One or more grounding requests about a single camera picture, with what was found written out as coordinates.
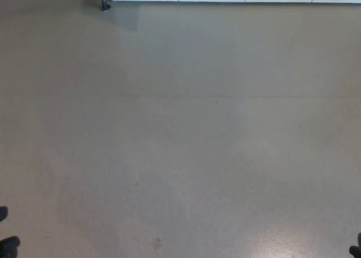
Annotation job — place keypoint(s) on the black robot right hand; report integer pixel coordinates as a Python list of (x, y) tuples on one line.
[(356, 251)]

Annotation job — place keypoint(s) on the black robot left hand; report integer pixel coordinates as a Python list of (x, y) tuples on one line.
[(8, 248)]

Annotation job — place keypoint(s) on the black floor door stopper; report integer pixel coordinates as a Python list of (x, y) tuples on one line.
[(105, 5)]

